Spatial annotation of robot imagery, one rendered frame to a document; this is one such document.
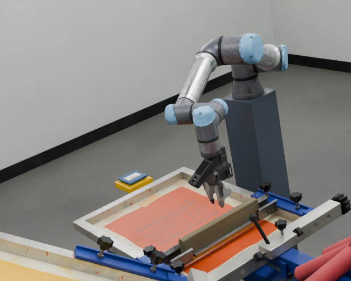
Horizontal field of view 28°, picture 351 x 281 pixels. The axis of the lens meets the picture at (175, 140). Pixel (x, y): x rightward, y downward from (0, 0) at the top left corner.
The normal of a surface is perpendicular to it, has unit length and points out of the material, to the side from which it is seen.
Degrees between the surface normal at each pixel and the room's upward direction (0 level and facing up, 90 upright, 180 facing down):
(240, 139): 90
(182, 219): 0
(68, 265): 90
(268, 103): 90
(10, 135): 90
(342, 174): 0
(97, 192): 0
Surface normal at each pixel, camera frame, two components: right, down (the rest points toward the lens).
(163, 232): -0.18, -0.91
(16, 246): 0.13, 0.35
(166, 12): 0.60, 0.19
